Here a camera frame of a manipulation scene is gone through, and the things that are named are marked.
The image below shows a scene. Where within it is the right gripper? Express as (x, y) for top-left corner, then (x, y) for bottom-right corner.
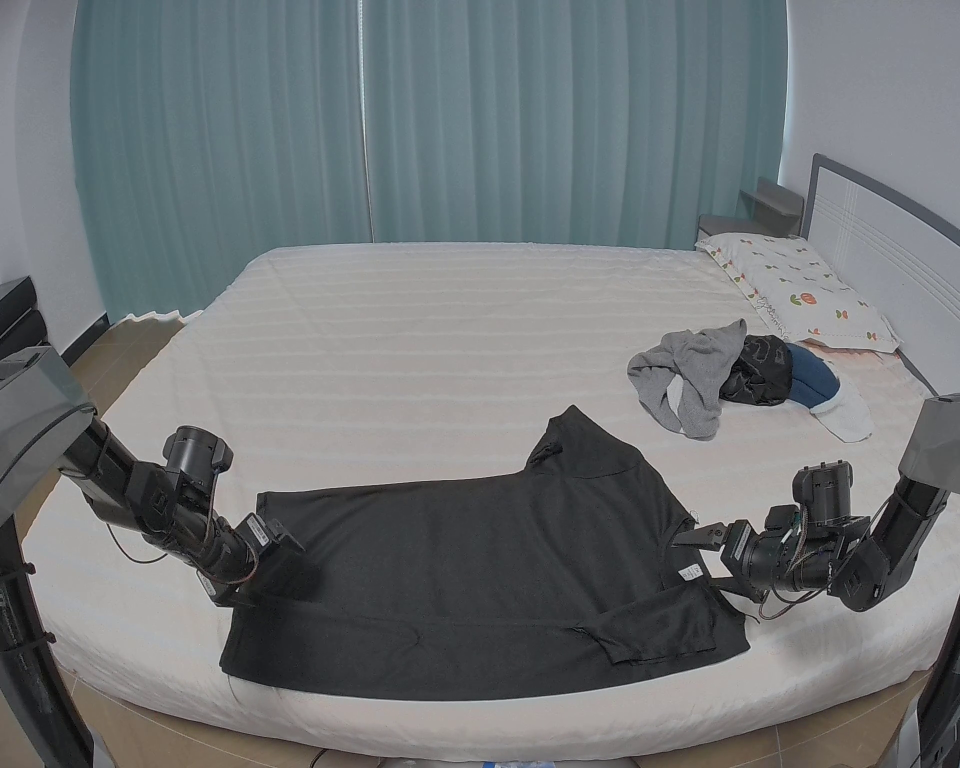
(672, 519), (798, 606)

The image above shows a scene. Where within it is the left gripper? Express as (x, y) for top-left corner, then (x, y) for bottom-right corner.
(195, 511), (308, 611)

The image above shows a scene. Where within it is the black T-shirt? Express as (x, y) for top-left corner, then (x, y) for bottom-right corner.
(219, 405), (751, 702)

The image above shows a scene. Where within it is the bed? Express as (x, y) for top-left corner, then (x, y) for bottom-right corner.
(18, 153), (960, 751)

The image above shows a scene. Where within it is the white garment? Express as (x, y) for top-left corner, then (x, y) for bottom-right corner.
(810, 390), (875, 442)

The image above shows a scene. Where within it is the black shiny garment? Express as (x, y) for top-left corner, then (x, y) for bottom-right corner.
(718, 335), (795, 408)

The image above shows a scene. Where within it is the grey garment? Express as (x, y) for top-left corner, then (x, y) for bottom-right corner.
(627, 318), (750, 441)

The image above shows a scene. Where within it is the dark blue garment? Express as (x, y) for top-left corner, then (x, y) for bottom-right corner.
(783, 342), (841, 410)

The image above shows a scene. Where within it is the white printed pillow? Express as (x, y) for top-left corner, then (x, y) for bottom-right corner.
(693, 232), (901, 354)

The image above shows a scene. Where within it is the black chest of drawers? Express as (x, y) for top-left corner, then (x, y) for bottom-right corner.
(0, 276), (50, 361)

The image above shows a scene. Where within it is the grey bedside table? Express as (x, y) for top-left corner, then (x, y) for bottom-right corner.
(697, 177), (806, 240)

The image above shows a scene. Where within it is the blue-green curtain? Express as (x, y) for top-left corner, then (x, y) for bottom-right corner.
(361, 0), (792, 249)
(69, 0), (374, 320)

